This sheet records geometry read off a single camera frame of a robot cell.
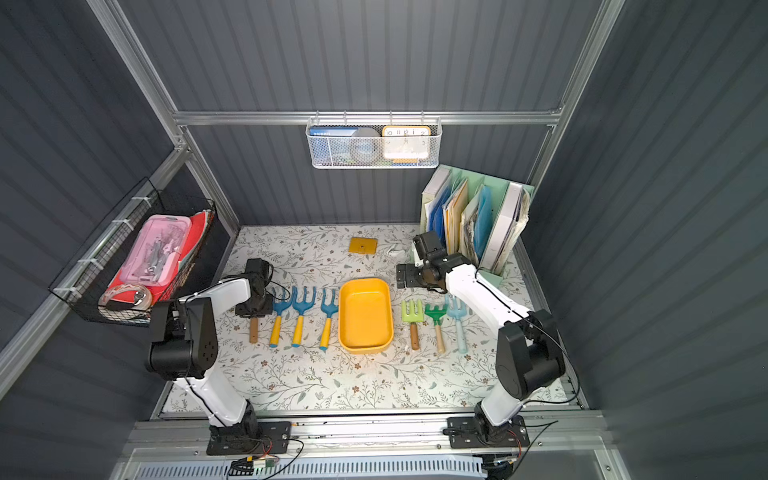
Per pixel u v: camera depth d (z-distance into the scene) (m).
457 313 0.96
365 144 0.91
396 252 1.12
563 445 0.73
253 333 0.91
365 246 1.14
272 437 0.74
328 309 0.96
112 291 0.66
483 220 0.92
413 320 0.94
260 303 0.79
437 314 0.96
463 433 0.73
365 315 0.94
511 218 0.87
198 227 0.77
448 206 0.93
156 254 0.72
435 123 0.89
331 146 0.84
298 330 0.91
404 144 0.89
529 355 0.45
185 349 0.49
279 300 0.99
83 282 0.61
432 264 0.67
